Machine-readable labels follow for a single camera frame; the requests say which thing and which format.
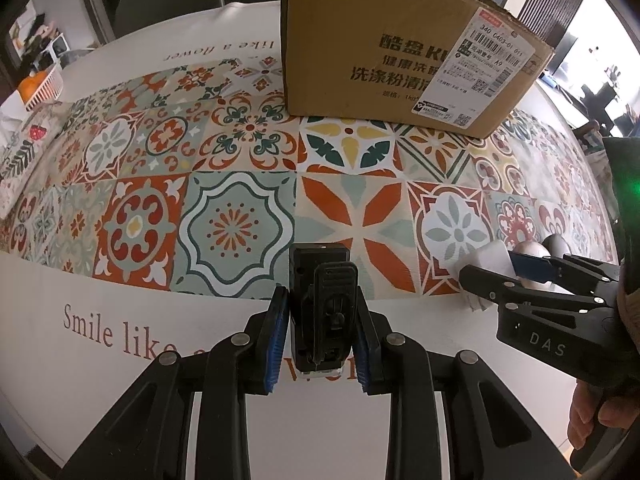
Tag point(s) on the dark glass sliding door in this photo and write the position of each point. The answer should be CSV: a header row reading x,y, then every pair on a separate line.
x,y
95,0

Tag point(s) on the white tablecloth with patterned strip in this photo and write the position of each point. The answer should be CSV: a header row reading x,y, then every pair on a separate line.
x,y
150,200

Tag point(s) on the dark grey round device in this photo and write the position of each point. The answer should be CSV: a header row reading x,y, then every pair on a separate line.
x,y
557,246

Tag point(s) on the brown cardboard box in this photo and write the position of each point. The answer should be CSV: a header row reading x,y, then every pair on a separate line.
x,y
350,60

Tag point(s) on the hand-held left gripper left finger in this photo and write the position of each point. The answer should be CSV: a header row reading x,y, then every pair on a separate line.
x,y
277,342

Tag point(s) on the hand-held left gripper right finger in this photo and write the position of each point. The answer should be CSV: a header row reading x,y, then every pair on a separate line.
x,y
363,347

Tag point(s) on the person's right hand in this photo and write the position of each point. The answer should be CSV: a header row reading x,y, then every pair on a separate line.
x,y
595,405

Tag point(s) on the white shelf rack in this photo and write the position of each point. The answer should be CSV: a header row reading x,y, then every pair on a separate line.
x,y
55,45

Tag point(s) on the printed tissue box cover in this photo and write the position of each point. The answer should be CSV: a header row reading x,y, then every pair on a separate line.
x,y
27,160

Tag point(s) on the silver oval device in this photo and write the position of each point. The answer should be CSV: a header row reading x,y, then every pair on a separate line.
x,y
529,250

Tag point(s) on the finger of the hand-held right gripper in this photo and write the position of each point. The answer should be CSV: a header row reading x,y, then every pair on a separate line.
x,y
532,266
530,296

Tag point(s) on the white charger cube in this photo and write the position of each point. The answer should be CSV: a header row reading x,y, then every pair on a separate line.
x,y
487,255

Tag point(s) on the orange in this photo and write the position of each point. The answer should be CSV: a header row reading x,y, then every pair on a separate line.
x,y
32,84

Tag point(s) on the white fruit basket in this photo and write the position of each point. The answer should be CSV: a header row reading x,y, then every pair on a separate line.
x,y
47,87

